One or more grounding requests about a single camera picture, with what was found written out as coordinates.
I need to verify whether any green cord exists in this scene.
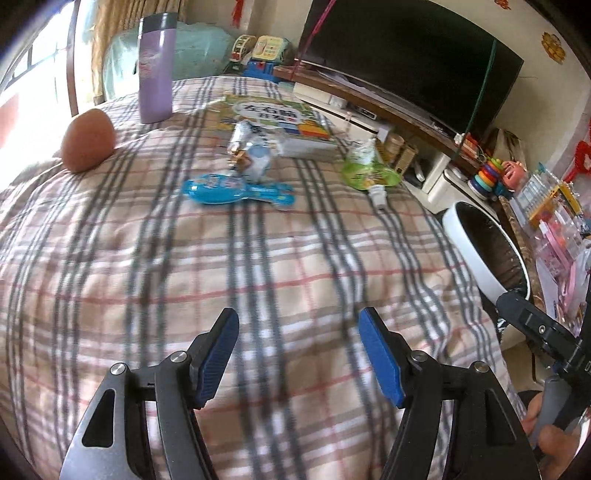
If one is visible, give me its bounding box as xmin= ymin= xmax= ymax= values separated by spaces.
xmin=470 ymin=39 xmax=498 ymax=136

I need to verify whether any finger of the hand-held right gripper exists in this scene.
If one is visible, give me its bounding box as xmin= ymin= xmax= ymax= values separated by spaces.
xmin=496 ymin=290 xmax=575 ymax=358

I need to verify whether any window with dark frame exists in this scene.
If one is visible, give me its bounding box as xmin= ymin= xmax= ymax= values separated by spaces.
xmin=0 ymin=0 xmax=81 ymax=121

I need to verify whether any shiny golden bag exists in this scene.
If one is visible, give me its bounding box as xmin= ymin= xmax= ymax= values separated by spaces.
xmin=485 ymin=128 xmax=527 ymax=167

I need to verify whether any pink clear storage box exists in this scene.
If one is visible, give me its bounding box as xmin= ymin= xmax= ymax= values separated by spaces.
xmin=536 ymin=208 xmax=591 ymax=333

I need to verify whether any yellow toy telephone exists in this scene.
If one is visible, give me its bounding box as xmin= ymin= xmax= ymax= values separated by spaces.
xmin=253 ymin=34 xmax=289 ymax=63

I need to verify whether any pink toy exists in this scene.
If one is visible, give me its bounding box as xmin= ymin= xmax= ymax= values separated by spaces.
xmin=501 ymin=161 xmax=532 ymax=197

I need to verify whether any black flat television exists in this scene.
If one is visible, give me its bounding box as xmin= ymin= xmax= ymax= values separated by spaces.
xmin=298 ymin=0 xmax=526 ymax=144

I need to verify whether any red knot wall decoration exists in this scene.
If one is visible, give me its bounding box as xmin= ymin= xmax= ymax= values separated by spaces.
xmin=566 ymin=141 xmax=591 ymax=178

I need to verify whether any wooden grater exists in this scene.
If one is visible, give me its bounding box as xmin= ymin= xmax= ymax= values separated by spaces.
xmin=392 ymin=143 xmax=419 ymax=178

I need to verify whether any plaid blanket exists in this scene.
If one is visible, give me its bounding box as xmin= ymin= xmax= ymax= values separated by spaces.
xmin=0 ymin=76 xmax=527 ymax=480

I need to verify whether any colourful children's book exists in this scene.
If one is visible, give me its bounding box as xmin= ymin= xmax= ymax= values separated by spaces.
xmin=205 ymin=92 xmax=340 ymax=160

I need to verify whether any white green toy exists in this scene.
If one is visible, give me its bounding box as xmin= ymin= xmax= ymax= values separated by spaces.
xmin=229 ymin=33 xmax=257 ymax=75

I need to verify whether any purple thermos bottle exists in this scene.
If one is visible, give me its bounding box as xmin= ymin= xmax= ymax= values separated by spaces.
xmin=137 ymin=12 xmax=178 ymax=124

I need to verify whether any person's right hand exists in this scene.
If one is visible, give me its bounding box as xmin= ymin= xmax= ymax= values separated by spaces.
xmin=521 ymin=392 xmax=591 ymax=480

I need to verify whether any brown marble counter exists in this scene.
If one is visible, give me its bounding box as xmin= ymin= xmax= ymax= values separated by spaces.
xmin=494 ymin=196 xmax=561 ymax=319

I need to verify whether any gold red wall sticker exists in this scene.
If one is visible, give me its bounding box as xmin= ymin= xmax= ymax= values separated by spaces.
xmin=541 ymin=31 xmax=566 ymax=63

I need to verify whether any blue toy hairbrush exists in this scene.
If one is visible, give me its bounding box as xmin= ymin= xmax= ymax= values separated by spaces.
xmin=181 ymin=172 xmax=296 ymax=210

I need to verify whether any white set-top box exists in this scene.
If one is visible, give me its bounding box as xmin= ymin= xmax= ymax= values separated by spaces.
xmin=293 ymin=83 xmax=347 ymax=109

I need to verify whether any clear box with yellow toy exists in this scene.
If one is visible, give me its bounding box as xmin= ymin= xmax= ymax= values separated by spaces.
xmin=515 ymin=173 xmax=591 ymax=232

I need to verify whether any pink cord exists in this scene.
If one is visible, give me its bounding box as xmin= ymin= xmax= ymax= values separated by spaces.
xmin=290 ymin=0 xmax=335 ymax=85

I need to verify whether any rainbow stacking ring toy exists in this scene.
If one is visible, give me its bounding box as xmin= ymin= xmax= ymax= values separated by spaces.
xmin=467 ymin=157 xmax=506 ymax=199

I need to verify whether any teal cloth-covered appliance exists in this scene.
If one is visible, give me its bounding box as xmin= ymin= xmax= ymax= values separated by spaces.
xmin=102 ymin=19 xmax=234 ymax=100

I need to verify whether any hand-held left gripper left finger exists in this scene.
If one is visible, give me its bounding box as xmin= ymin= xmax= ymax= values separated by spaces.
xmin=59 ymin=307 xmax=241 ymax=480

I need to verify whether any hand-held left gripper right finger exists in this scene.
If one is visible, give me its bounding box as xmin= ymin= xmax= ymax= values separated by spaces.
xmin=359 ymin=307 xmax=541 ymax=480

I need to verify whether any green drink pouch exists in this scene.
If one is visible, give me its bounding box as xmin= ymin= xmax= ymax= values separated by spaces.
xmin=341 ymin=138 xmax=402 ymax=210

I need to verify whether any brown egg-shaped ball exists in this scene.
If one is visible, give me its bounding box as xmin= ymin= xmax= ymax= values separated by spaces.
xmin=61 ymin=109 xmax=116 ymax=174

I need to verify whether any beige patterned curtain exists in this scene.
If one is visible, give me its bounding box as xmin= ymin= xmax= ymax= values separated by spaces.
xmin=90 ymin=0 xmax=190 ymax=102

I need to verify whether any blue toy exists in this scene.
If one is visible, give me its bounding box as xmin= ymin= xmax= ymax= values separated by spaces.
xmin=243 ymin=59 xmax=280 ymax=84

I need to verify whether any white television cabinet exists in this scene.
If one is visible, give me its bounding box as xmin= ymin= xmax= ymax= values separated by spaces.
xmin=272 ymin=65 xmax=499 ymax=213

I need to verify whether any crumpled clear plastic packaging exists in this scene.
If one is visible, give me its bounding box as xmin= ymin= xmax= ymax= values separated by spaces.
xmin=227 ymin=120 xmax=283 ymax=182

